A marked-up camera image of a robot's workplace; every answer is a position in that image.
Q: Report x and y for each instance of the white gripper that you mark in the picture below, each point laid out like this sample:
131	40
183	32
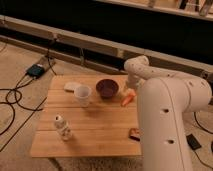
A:
133	82

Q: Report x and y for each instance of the orange pepper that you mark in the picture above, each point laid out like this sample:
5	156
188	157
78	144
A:
128	97

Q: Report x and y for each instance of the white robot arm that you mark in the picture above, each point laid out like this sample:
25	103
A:
163	97

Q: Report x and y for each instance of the white ceramic cup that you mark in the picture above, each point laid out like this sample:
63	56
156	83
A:
82	94

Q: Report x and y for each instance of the dark purple bowl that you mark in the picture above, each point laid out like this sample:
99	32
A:
107	88

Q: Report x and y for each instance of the dark candy bar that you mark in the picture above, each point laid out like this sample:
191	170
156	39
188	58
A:
134	134

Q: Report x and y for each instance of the wooden table board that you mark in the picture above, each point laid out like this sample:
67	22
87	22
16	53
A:
101	129

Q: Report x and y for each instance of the white sponge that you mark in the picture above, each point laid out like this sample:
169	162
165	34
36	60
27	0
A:
71	86

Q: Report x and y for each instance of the black device on floor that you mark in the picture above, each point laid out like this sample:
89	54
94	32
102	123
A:
193	142

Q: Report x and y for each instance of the black power adapter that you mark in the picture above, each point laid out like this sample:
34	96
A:
35	71

